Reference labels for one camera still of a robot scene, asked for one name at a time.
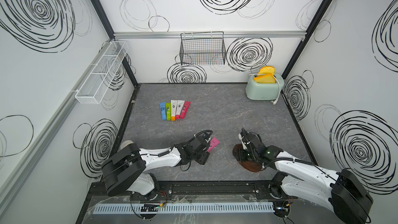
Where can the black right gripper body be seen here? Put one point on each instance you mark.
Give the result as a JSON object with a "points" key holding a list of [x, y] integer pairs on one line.
{"points": [[255, 155]]}

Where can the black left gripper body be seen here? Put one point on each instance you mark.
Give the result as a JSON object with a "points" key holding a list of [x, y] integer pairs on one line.
{"points": [[202, 157]]}

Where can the brown cloth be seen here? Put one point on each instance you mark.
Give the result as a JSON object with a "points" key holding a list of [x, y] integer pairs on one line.
{"points": [[245, 160]]}

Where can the magenta toothpaste tube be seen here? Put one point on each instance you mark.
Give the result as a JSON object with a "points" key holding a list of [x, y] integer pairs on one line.
{"points": [[213, 143]]}

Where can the crimson pink toothpaste tube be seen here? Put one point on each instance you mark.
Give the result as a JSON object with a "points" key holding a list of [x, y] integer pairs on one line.
{"points": [[184, 109]]}

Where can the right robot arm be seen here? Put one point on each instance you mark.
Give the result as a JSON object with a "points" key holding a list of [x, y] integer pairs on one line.
{"points": [[340, 192]]}

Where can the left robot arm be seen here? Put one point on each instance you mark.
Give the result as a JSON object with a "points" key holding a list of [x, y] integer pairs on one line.
{"points": [[128, 169]]}

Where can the white pink-cap toothpaste tube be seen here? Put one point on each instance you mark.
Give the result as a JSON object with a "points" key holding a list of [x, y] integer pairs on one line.
{"points": [[179, 106]]}

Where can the green toothpaste tube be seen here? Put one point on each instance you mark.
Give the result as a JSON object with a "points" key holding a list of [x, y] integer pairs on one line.
{"points": [[168, 111]]}

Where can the blue toothpaste tube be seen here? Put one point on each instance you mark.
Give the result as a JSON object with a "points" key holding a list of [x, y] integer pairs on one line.
{"points": [[163, 110]]}

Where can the mint green toaster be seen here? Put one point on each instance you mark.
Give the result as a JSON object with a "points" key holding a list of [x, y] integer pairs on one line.
{"points": [[264, 92]]}

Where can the yellow toast slice front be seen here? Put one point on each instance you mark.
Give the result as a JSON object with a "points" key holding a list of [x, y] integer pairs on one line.
{"points": [[265, 79]]}

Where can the yellow toast slice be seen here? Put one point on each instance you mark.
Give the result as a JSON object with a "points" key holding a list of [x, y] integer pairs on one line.
{"points": [[265, 79], [267, 70]]}

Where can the beige sponge roll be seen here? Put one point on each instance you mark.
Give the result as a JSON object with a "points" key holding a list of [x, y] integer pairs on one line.
{"points": [[125, 144]]}

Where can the yellow toast slice back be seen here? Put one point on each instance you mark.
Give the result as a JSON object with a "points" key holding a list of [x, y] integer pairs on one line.
{"points": [[267, 70]]}

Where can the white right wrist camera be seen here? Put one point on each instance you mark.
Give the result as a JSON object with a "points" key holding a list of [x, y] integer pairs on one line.
{"points": [[244, 141]]}

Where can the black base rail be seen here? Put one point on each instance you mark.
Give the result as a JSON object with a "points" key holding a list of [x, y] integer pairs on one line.
{"points": [[257, 189]]}

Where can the grey slotted cable duct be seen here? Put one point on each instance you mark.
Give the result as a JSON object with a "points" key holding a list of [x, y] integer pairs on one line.
{"points": [[182, 208]]}

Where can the black wire wall basket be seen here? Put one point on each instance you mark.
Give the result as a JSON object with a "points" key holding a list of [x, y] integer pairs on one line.
{"points": [[202, 48]]}

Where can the white wire wall basket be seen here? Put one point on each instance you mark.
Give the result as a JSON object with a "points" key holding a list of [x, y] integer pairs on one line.
{"points": [[103, 73]]}

